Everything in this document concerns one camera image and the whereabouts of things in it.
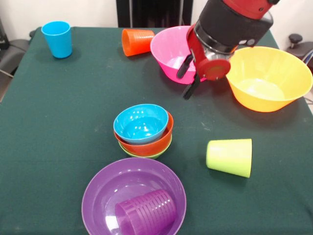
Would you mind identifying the black chair armrest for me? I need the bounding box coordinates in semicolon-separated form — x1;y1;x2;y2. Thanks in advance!
287;33;313;67

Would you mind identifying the purple plastic bowl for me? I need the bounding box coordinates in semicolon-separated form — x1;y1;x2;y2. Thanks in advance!
81;157;187;235

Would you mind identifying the orange plastic cup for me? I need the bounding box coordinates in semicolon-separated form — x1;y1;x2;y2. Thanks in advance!
121;28;156;57

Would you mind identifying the grey chair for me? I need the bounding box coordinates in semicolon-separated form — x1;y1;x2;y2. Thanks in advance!
0;18;32;79

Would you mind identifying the purple plastic cup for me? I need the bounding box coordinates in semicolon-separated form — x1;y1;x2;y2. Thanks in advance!
114;188;177;235

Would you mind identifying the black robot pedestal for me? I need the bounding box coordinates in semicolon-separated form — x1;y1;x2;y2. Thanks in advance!
116;0;194;28

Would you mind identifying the green plastic bowl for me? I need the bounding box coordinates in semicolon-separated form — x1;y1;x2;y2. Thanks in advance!
118;137;173;160

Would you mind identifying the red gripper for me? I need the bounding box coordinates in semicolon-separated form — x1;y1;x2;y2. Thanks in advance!
176;23;232;100

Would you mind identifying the yellow plastic bowl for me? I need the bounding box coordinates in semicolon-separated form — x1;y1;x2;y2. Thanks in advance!
225;46;313;113

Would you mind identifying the orange plastic bowl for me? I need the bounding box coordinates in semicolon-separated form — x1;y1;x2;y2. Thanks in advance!
113;111;174;157

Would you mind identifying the dark green tablecloth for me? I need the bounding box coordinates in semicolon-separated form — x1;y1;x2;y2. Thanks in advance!
0;26;313;235

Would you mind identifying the lime green plastic cup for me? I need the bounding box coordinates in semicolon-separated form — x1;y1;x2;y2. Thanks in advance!
205;138;253;178

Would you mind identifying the blue plastic bowl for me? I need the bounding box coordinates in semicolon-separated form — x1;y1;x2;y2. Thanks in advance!
113;103;169;145

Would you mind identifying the blue plastic cup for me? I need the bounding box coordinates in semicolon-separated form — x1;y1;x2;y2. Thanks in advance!
41;21;73;59

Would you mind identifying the pink plastic bowl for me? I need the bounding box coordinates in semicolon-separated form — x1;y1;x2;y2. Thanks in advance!
150;25;207;85

